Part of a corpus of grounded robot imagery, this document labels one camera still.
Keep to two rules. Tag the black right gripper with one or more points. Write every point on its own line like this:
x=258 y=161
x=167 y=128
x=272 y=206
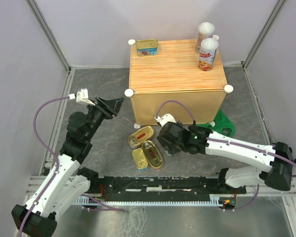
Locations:
x=165 y=143

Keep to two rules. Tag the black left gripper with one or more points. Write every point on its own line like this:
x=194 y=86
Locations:
x=109 y=108

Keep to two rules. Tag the gold oval fish tin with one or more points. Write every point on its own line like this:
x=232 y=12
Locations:
x=152 y=154

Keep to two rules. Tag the oval red fish tin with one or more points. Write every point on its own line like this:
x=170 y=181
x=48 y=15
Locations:
x=141 y=135

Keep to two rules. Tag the wooden cube cabinet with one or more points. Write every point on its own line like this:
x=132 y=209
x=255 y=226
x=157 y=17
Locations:
x=170 y=82

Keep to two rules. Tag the blue rectangular luncheon meat tin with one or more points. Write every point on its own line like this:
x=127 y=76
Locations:
x=147 y=47

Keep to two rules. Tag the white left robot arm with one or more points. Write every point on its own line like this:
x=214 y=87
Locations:
x=38 y=217

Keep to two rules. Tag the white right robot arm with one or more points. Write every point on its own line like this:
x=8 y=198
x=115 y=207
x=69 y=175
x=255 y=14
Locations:
x=268 y=164

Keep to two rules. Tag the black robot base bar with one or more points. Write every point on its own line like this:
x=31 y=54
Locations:
x=161 y=188

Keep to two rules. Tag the gold rectangular meat tin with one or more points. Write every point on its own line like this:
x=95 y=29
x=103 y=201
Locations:
x=140 y=159

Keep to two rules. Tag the green cloth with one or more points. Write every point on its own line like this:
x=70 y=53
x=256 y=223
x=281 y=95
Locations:
x=221 y=124

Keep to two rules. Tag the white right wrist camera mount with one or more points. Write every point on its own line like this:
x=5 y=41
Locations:
x=161 y=121

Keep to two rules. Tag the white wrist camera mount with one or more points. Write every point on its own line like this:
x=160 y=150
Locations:
x=161 y=121
x=81 y=97

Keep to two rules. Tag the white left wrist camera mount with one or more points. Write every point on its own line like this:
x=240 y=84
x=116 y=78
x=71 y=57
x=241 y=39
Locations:
x=81 y=97

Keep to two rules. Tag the grey slotted cable duct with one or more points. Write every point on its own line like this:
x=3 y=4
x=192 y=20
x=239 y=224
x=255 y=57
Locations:
x=213 y=202

